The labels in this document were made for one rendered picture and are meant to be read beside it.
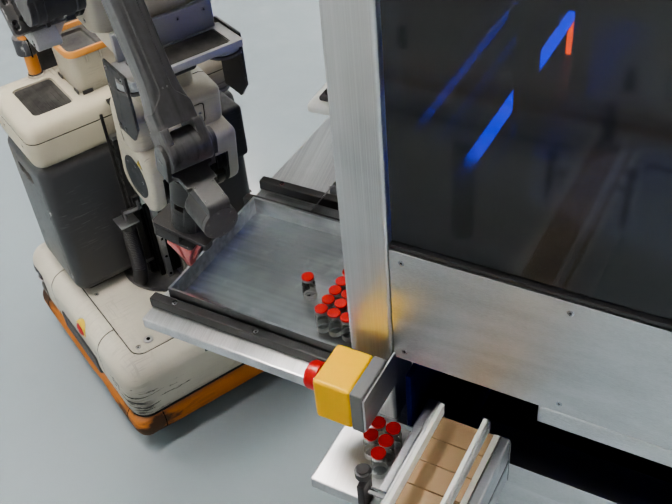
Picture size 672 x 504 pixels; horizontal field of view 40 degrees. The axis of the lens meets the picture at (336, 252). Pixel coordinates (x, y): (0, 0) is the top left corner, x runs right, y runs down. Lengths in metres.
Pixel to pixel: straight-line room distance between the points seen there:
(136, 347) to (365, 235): 1.33
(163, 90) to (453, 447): 0.63
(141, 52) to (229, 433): 1.36
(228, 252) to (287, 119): 1.97
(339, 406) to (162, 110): 0.48
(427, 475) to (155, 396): 1.25
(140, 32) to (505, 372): 0.67
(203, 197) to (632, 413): 0.65
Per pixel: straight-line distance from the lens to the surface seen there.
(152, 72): 1.34
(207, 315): 1.49
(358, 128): 1.01
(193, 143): 1.35
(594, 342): 1.07
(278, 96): 3.70
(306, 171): 1.78
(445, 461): 1.23
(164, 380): 2.34
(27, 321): 2.95
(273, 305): 1.51
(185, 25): 1.94
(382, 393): 1.22
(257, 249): 1.61
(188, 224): 1.45
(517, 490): 1.34
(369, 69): 0.96
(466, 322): 1.12
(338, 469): 1.29
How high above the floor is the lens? 1.93
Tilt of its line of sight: 41 degrees down
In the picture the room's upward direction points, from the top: 6 degrees counter-clockwise
